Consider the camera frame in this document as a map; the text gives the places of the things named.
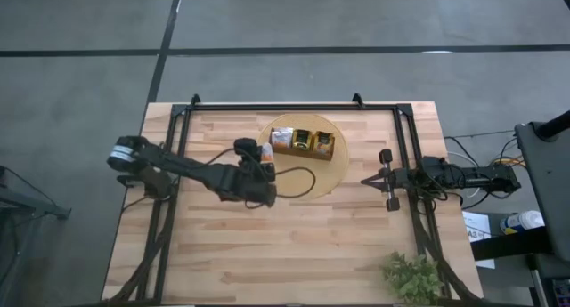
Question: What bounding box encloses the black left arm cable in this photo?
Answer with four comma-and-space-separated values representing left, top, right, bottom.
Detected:
177, 147, 318, 210

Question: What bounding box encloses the green lemon lime tea bag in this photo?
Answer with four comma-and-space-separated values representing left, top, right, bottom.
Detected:
291, 128, 314, 151

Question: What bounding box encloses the white blue wipes canister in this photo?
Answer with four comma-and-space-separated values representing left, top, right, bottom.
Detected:
499, 210, 546, 236

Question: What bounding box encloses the white paper sheet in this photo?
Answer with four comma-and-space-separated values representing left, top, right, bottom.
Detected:
461, 211, 496, 271

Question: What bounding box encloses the black cart pole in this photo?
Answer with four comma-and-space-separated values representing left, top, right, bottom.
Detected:
533, 109, 570, 139

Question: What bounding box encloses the grey metal stand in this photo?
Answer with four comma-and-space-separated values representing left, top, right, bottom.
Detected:
0, 164, 72, 307

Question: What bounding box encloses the green potted plant white pot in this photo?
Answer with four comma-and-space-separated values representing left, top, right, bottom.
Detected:
380, 249, 445, 307

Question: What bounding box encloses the orange peach tea bag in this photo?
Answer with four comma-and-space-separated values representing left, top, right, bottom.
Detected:
313, 130, 336, 157

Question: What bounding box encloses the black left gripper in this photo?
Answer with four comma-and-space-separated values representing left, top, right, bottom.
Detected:
216, 137, 278, 209

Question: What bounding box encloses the black cart beam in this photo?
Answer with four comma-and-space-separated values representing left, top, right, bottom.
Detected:
470, 226, 556, 262

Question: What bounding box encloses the round woven straw placemat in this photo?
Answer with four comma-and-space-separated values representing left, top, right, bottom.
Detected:
256, 113, 351, 200

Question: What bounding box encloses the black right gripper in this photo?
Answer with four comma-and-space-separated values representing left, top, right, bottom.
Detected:
361, 149, 405, 213

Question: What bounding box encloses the yellow cable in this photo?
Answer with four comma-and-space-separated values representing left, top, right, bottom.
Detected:
492, 155, 526, 169

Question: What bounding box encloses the brown wooden compartment box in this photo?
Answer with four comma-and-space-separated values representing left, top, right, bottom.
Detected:
269, 126, 337, 162

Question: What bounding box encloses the black metal table frame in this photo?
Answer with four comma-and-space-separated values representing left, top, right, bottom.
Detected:
104, 93, 485, 307

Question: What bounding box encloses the dark grey cart top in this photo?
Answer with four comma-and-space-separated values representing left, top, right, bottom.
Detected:
515, 119, 570, 263

